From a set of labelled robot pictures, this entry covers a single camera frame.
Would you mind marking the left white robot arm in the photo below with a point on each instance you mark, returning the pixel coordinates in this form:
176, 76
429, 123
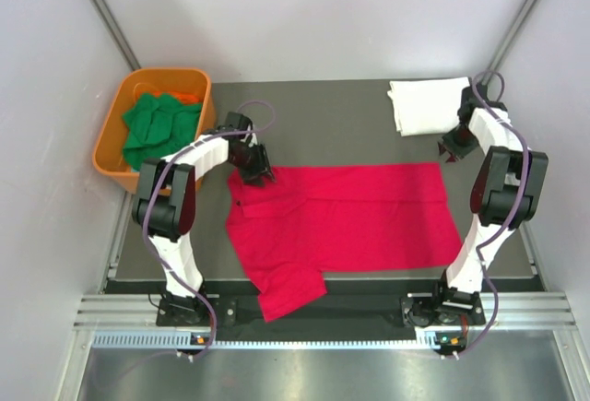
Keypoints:
164, 206

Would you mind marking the orange plastic bin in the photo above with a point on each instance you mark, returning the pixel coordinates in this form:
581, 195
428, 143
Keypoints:
108, 158

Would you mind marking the folded white t shirt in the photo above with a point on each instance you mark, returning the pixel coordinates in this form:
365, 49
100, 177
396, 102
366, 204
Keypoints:
426, 107

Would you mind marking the red polo shirt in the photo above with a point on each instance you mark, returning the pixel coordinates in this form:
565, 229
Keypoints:
308, 221

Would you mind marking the grey slotted cable duct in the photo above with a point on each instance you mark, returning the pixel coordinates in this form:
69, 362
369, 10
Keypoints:
187, 340

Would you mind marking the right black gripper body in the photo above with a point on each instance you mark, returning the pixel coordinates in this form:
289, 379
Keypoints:
461, 141

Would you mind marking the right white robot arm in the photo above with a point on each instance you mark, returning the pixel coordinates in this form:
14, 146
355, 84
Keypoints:
505, 194

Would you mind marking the orange t shirt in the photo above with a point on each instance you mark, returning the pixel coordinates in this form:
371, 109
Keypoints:
184, 98

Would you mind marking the green t shirt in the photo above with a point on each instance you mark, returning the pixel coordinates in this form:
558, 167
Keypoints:
158, 126

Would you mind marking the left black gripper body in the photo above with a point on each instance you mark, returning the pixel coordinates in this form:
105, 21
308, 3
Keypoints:
251, 161

